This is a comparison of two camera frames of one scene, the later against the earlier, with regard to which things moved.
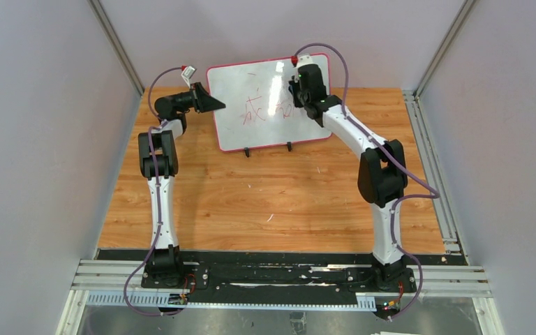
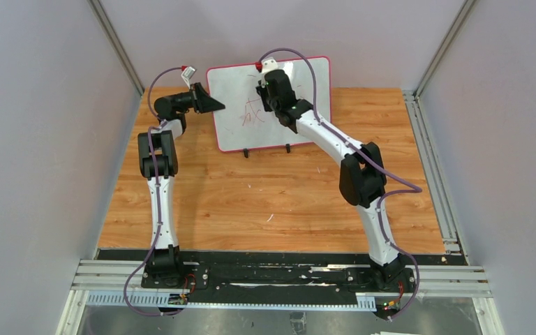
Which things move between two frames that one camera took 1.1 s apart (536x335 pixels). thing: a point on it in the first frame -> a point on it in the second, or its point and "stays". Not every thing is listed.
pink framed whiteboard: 260,109 stays
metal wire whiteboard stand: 247,149 stays
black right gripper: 296,92 -> 262,92
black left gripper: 197,98 stays
